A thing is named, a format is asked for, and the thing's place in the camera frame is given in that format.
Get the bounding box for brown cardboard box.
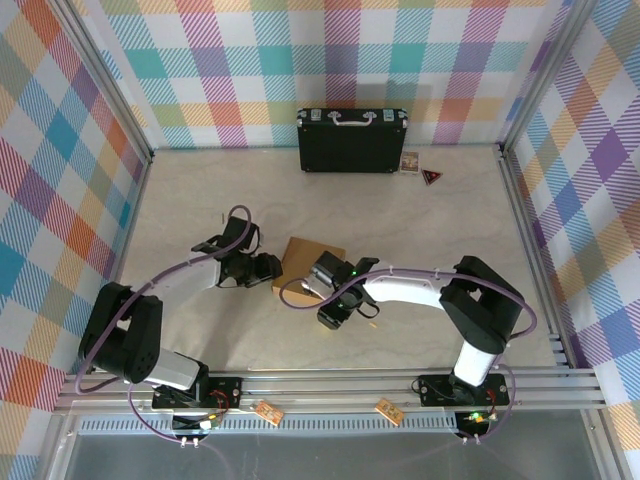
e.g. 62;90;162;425
271;236;348;309

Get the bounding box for clear acrylic panel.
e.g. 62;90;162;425
47;409;634;480

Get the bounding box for black briefcase with white handle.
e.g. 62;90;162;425
295;107;409;175

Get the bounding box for orange printed tag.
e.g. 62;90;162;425
374;397;404;426
253;399;284;427

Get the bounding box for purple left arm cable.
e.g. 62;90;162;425
73;203;253;448

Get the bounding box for aluminium side rail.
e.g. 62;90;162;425
87;152;156;375
497;143;581;371

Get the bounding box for long aluminium frame rail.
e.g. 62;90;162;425
52;367;609;414

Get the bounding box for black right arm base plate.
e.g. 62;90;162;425
417;372;511;407

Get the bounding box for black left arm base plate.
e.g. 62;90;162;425
151;375;244;412

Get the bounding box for aluminium frame post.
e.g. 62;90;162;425
497;0;601;156
47;0;155;166

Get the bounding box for slotted grey cable duct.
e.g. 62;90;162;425
77;413;461;435

